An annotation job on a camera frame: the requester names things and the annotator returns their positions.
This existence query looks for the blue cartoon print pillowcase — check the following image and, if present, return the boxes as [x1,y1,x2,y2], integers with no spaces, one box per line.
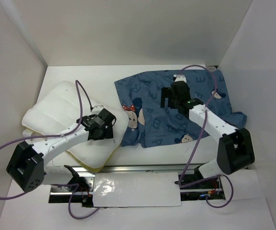
[115,69,247,148]

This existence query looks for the white pillow with yellow edge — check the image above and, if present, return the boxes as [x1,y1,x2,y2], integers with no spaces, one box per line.
[22,81,129,172]

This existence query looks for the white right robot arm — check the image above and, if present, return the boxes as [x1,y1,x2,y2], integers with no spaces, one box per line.
[160,81,255,188]

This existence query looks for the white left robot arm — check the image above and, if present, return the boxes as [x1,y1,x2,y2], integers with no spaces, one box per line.
[6,108,117,193]

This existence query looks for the white cover sheet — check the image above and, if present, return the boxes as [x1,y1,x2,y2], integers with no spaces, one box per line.
[93,172,181,207]

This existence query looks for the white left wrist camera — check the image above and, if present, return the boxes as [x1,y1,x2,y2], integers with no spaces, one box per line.
[91,105,104,114]

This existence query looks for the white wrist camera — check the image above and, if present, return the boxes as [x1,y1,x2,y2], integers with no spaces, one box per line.
[91,105,104,114]
[173,74,187,83]

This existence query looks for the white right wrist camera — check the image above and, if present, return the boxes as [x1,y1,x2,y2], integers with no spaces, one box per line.
[173,74,187,83]

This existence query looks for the aluminium frame rail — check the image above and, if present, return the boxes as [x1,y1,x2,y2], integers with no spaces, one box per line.
[205,66,218,71]

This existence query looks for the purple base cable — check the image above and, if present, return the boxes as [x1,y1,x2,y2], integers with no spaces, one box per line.
[68,183,105,220]

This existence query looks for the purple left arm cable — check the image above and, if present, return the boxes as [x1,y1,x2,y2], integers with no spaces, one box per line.
[0,80,95,199]

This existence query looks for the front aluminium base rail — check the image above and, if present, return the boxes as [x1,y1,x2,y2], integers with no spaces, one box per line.
[48,164,225,207]

